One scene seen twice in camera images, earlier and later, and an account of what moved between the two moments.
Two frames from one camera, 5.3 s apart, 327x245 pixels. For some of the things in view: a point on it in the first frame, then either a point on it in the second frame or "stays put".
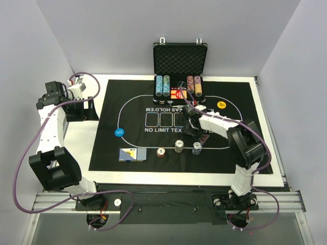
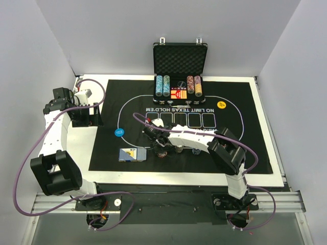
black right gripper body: (192, 125) -> (155, 139)
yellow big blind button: (221, 104) stays put
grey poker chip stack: (179, 146) stays put
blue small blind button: (119, 132) stays put
